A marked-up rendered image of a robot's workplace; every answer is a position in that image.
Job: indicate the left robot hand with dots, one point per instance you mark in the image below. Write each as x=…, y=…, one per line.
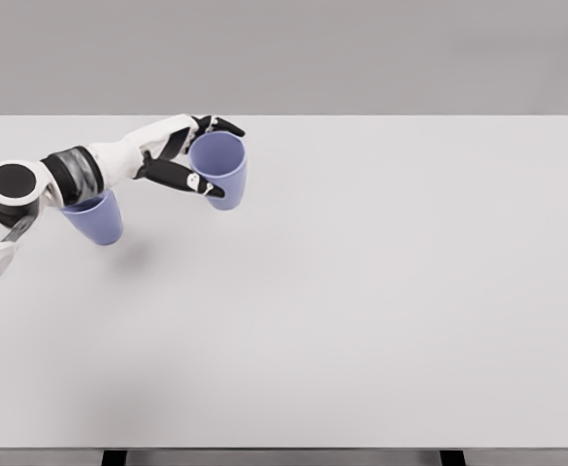
x=159, y=138

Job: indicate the lavender blue plastic cup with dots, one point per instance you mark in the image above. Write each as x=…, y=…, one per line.
x=96, y=221
x=220, y=167

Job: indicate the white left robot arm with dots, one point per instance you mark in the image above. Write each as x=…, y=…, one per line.
x=75, y=170

